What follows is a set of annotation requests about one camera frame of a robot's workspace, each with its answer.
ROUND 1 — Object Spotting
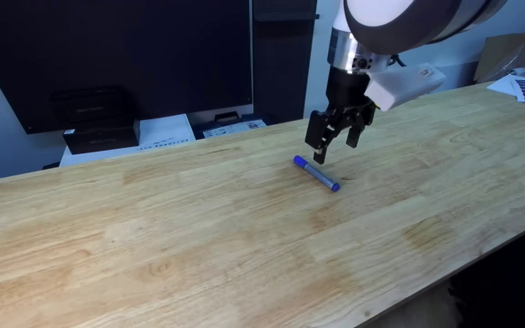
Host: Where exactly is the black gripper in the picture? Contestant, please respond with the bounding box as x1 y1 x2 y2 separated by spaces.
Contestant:
303 63 379 165

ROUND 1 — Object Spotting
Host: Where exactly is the blue marker pen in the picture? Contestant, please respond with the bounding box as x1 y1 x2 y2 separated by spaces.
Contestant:
292 152 343 194

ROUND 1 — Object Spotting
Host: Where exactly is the dark vertical cabinet panel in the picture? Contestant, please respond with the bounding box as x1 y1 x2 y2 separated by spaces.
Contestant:
252 0 319 125

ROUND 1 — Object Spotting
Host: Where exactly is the white paper sheet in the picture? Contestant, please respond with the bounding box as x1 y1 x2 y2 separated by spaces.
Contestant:
487 70 523 98

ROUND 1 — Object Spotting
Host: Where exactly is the white flat box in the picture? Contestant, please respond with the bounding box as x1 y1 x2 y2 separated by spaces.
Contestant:
59 112 199 167

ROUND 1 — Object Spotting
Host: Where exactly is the brown cardboard box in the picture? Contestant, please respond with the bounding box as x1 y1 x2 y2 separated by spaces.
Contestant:
472 30 525 83

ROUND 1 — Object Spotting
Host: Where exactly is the large black screen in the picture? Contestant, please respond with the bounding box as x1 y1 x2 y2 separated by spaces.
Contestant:
0 0 255 136

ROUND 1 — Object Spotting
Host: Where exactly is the black rectangular box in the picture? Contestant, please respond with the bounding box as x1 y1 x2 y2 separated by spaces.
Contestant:
50 85 141 154

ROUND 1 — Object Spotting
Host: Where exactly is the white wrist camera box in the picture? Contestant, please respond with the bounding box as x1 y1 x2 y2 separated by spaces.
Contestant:
365 61 449 112

